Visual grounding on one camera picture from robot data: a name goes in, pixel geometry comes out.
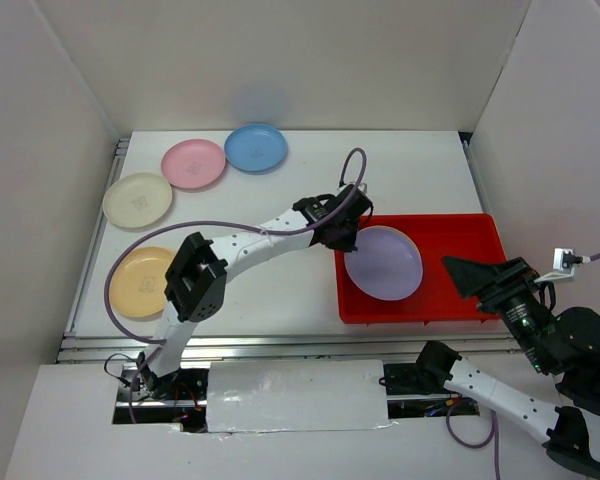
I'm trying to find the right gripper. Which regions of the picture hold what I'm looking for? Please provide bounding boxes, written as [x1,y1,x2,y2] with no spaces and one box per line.
[437,250,554,370]

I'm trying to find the purple plate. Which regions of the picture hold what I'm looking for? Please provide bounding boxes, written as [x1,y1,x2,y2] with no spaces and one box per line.
[344,226,424,302]

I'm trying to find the cream white plate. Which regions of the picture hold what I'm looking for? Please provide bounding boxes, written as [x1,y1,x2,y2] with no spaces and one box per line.
[102,172,173,229]

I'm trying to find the yellow plate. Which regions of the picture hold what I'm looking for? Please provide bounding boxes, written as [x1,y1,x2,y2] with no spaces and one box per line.
[109,246,175,319]

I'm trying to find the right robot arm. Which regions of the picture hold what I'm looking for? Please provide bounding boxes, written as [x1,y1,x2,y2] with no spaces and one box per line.
[415,249,600,479]

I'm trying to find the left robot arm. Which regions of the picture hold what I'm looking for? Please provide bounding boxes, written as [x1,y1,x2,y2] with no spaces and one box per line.
[136,184,373,399]

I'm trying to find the red plastic bin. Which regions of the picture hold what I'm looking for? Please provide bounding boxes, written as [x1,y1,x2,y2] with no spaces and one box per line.
[335,213,506,324]

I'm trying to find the far blue plate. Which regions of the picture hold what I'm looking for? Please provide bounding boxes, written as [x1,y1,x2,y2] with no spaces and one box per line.
[224,123,288,174]

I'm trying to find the pink plate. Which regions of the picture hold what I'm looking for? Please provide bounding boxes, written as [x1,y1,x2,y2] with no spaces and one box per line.
[161,139,226,190]

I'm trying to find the white foam block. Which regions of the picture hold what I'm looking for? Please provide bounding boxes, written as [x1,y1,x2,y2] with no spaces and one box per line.
[206,360,389,433]

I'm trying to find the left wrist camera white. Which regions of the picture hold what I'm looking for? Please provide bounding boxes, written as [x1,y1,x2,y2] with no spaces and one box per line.
[337,181,368,194]

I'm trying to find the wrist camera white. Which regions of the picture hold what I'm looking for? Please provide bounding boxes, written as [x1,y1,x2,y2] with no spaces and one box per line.
[535,248,591,284]
[337,181,368,194]

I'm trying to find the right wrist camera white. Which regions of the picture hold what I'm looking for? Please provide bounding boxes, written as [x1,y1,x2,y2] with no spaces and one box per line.
[535,248,591,284]

